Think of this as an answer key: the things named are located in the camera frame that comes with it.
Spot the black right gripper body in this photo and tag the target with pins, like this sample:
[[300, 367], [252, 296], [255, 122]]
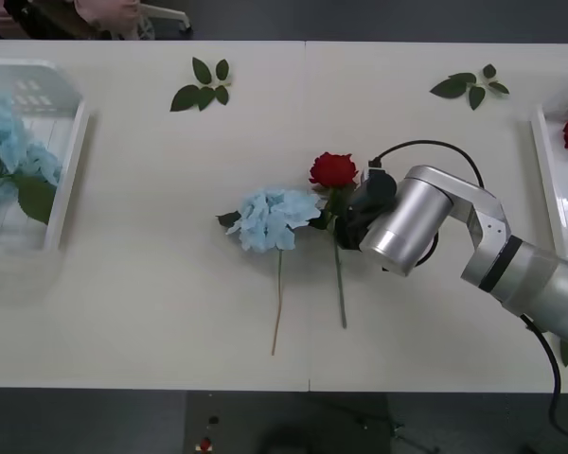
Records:
[[352, 232]]

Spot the pale blue flower large leaves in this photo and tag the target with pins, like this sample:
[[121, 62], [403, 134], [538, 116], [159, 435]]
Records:
[[38, 163]]

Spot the pale blue flower tan stem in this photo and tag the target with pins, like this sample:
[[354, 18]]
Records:
[[0, 125]]

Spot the silver and black right arm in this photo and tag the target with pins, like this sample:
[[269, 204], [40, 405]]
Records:
[[407, 222]]

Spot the dark robot base red button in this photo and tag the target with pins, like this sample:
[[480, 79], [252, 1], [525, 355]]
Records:
[[246, 425]]

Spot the shallow white box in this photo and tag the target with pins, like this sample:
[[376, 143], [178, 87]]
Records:
[[546, 156], [68, 142]]

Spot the white chair base with caster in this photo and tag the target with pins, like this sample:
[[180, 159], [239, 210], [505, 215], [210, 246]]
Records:
[[184, 20]]

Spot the person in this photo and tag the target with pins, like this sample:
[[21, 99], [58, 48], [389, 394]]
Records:
[[99, 16]]

